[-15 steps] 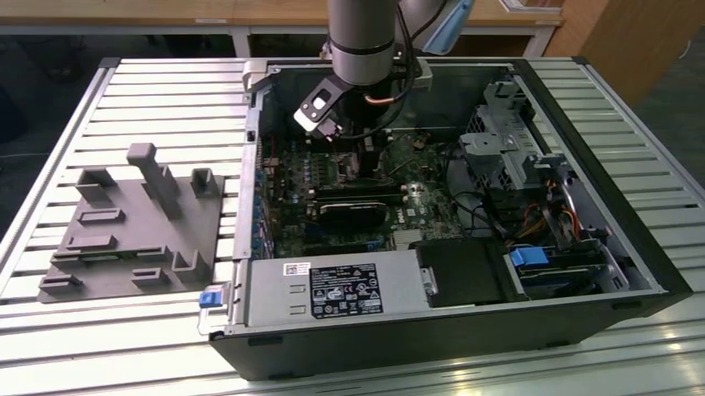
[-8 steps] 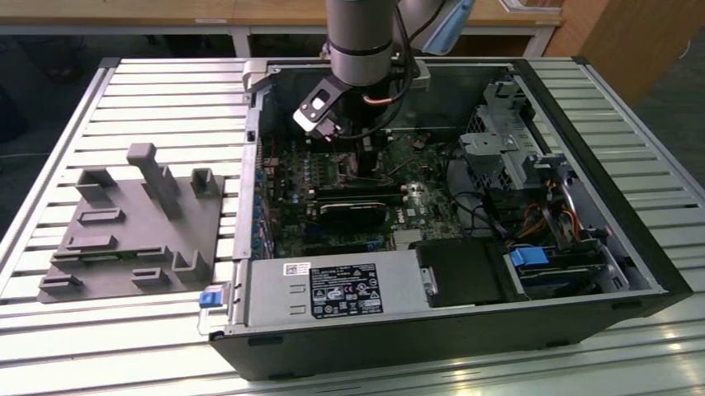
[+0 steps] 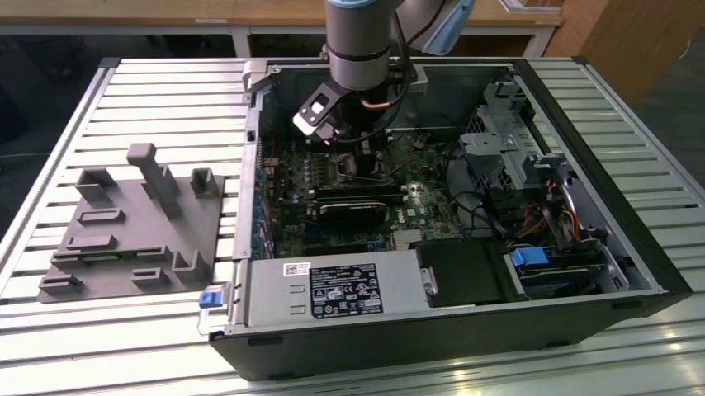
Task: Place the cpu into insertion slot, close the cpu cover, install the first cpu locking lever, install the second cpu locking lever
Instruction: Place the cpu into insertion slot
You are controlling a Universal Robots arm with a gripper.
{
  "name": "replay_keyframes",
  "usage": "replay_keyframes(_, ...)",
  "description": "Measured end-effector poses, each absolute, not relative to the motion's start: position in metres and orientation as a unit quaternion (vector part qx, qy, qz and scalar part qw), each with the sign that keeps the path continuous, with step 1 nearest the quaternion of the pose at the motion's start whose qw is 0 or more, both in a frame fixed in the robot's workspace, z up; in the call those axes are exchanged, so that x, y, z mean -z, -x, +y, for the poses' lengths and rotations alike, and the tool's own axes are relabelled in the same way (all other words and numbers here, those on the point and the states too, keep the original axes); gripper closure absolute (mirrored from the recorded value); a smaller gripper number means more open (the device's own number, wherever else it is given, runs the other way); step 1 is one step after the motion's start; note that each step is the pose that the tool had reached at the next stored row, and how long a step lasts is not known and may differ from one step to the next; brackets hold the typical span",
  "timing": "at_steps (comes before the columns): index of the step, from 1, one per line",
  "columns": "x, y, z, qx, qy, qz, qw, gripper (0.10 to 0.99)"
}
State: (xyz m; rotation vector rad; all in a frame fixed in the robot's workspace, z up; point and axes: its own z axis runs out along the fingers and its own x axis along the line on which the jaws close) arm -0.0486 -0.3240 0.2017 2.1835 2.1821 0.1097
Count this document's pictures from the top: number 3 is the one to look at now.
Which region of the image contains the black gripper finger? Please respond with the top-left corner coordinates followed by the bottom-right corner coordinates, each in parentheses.
top-left (356, 141), bottom-right (374, 179)

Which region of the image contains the CPU socket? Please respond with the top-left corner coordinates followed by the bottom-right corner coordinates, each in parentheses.
top-left (332, 153), bottom-right (396, 186)

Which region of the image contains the black RAM stick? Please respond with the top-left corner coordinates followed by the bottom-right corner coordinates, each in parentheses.
top-left (314, 192), bottom-right (404, 204)

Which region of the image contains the black graphics card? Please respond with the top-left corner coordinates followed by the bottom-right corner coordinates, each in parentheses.
top-left (316, 200), bottom-right (390, 229)

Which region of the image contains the green motherboard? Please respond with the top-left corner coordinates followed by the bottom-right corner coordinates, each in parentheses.
top-left (254, 131), bottom-right (481, 259)

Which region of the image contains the small silver heat sink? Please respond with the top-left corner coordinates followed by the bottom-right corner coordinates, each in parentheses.
top-left (393, 230), bottom-right (425, 249)

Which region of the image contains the grey metal drive cage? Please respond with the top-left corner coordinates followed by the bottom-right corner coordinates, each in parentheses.
top-left (457, 80), bottom-right (576, 191)

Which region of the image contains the black plastic shroud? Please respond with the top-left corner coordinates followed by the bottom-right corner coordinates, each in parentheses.
top-left (412, 238), bottom-right (527, 309)

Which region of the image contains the grey power supply unit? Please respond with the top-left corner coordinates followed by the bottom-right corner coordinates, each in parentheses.
top-left (241, 249), bottom-right (436, 328)

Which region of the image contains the blue disk carrier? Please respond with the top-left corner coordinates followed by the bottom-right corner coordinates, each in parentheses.
top-left (508, 245), bottom-right (553, 270)

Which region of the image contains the grey parts rack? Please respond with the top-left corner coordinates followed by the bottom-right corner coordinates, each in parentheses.
top-left (35, 142), bottom-right (229, 305)

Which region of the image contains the black open PC case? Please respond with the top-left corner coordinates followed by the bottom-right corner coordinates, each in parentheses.
top-left (208, 56), bottom-right (695, 383)

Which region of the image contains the wooden cabinet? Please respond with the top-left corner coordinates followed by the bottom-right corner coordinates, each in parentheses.
top-left (544, 0), bottom-right (705, 106)

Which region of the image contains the white rimmed wrist camera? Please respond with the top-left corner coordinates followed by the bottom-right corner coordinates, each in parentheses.
top-left (290, 80), bottom-right (352, 146)

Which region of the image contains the black camera cable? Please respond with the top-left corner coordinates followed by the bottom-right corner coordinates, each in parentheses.
top-left (336, 0), bottom-right (449, 144)

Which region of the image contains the black cable bundle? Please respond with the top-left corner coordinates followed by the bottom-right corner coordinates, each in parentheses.
top-left (451, 188), bottom-right (517, 241)

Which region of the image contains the orange yellow wire bundle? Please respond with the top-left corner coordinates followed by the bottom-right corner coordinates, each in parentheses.
top-left (517, 200), bottom-right (584, 245)

